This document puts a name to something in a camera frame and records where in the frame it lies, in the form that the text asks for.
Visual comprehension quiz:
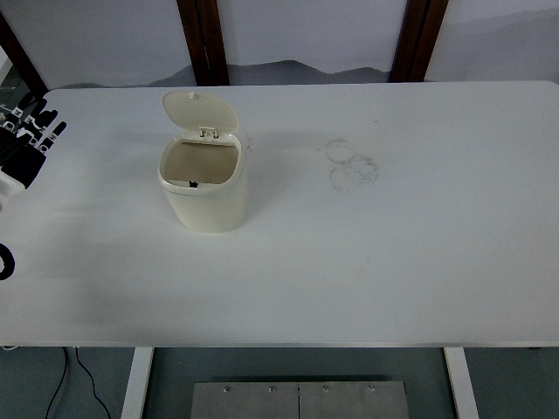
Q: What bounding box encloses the cream plastic trash bin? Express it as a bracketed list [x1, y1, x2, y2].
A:
[156, 90, 247, 234]

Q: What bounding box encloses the thin black floor cable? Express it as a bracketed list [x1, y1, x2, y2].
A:
[74, 347, 113, 419]
[45, 347, 72, 419]

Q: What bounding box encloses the white table leg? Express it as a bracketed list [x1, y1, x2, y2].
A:
[444, 347, 480, 419]
[120, 347, 155, 419]

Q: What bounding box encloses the dark wooden screen post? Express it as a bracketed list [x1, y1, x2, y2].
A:
[389, 0, 451, 84]
[176, 0, 231, 87]
[0, 10, 50, 96]

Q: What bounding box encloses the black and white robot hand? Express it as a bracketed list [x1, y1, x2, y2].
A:
[0, 93, 69, 213]

